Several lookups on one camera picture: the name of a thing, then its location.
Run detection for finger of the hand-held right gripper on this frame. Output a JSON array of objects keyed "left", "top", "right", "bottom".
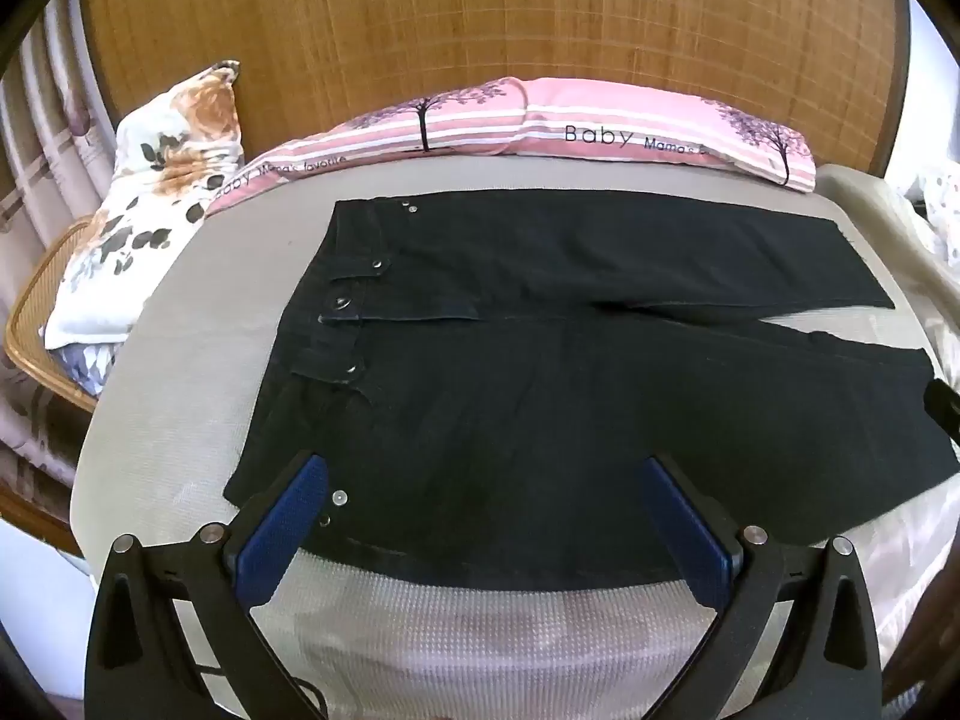
[{"left": 924, "top": 379, "right": 960, "bottom": 442}]

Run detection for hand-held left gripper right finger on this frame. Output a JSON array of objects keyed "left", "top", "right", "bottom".
[{"left": 637, "top": 454, "right": 884, "bottom": 720}]

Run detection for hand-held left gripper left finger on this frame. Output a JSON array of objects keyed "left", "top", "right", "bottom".
[{"left": 84, "top": 452, "right": 331, "bottom": 720}]

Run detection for black pants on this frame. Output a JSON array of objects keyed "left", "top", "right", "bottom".
[{"left": 223, "top": 195, "right": 960, "bottom": 592}]

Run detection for white dotted cloth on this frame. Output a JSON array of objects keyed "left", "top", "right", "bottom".
[{"left": 904, "top": 165, "right": 960, "bottom": 271}]

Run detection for grey leaf-print cloth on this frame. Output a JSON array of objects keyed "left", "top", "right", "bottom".
[{"left": 56, "top": 340, "right": 121, "bottom": 396}]

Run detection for rattan chair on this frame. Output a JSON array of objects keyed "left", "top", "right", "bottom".
[{"left": 4, "top": 221, "right": 102, "bottom": 415}]

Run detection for white floral pillow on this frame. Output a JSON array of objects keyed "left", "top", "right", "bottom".
[{"left": 43, "top": 60, "right": 245, "bottom": 352}]

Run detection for pink striped tree-print pillow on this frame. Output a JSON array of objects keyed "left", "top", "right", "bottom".
[{"left": 202, "top": 76, "right": 817, "bottom": 220}]

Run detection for pale patterned curtain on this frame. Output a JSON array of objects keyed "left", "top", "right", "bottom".
[{"left": 0, "top": 0, "right": 122, "bottom": 481}]

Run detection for woven bamboo headboard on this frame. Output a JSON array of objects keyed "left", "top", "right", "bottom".
[{"left": 79, "top": 0, "right": 912, "bottom": 188}]

